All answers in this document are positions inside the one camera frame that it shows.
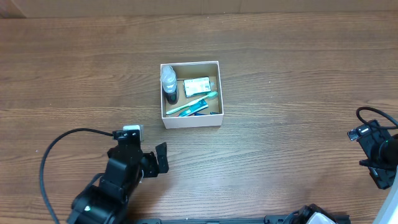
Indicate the Colgate toothpaste tube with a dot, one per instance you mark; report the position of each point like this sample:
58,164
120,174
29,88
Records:
201,105

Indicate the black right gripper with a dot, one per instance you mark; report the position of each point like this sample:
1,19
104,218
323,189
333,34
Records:
361,137

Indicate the green white toothbrush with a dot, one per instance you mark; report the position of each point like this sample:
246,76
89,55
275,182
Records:
212,94

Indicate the Dettol soap bar pack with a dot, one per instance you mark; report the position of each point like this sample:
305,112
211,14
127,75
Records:
196,86

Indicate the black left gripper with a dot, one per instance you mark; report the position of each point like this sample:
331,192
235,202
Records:
153,168

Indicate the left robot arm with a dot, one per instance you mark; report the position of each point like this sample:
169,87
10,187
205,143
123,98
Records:
105,199

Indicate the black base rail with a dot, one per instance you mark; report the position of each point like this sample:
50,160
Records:
268,219

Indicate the white cardboard box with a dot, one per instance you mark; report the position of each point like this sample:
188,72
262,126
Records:
213,115

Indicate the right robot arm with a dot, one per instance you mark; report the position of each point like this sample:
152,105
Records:
314,214

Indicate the dark blue pump bottle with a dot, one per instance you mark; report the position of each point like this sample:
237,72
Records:
168,79

